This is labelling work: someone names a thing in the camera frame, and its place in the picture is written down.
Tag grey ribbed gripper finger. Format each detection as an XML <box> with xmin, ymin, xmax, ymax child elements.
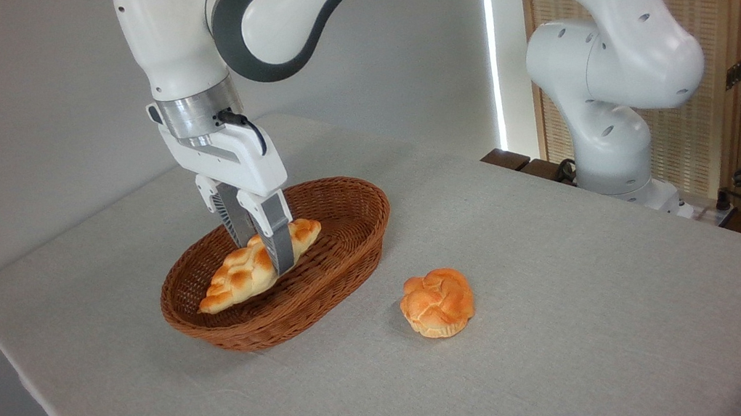
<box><xmin>193</xmin><ymin>167</ymin><xmax>261</xmax><ymax>255</ymax></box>
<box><xmin>235</xmin><ymin>182</ymin><xmax>301</xmax><ymax>281</ymax></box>

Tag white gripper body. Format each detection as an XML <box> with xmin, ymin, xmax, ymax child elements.
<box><xmin>158</xmin><ymin>108</ymin><xmax>291</xmax><ymax>211</ymax></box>

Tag long braided bread loaf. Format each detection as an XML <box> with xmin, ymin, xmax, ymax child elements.
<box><xmin>187</xmin><ymin>215</ymin><xmax>333</xmax><ymax>317</ymax></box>

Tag brown oval wicker basket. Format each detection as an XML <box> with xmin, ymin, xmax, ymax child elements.
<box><xmin>145</xmin><ymin>168</ymin><xmax>410</xmax><ymax>364</ymax></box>

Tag round knotted bread roll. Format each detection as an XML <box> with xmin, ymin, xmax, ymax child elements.
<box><xmin>394</xmin><ymin>264</ymin><xmax>480</xmax><ymax>345</ymax></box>

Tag dark brown wooden board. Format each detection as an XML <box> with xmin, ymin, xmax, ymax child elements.
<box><xmin>479</xmin><ymin>137</ymin><xmax>578</xmax><ymax>200</ymax></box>

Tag grey tablecloth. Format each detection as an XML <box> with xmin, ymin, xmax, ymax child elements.
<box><xmin>0</xmin><ymin>43</ymin><xmax>741</xmax><ymax>416</ymax></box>

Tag white power strip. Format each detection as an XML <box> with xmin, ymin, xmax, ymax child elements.
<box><xmin>690</xmin><ymin>194</ymin><xmax>741</xmax><ymax>232</ymax></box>

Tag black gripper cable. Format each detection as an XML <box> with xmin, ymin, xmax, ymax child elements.
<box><xmin>215</xmin><ymin>103</ymin><xmax>270</xmax><ymax>163</ymax></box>

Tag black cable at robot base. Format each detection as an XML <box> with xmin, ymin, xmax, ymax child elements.
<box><xmin>551</xmin><ymin>157</ymin><xmax>581</xmax><ymax>188</ymax></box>

